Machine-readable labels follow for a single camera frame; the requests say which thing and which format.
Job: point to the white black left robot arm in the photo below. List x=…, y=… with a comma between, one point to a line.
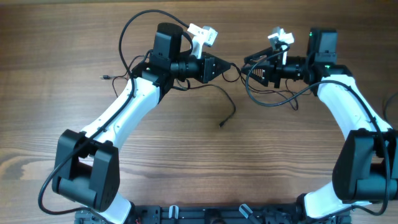
x=87, y=162

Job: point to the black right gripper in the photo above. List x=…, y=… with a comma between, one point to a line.
x=272, y=70

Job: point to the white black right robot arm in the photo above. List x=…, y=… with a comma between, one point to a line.
x=365, y=172

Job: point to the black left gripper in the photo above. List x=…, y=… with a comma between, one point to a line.
x=206, y=73

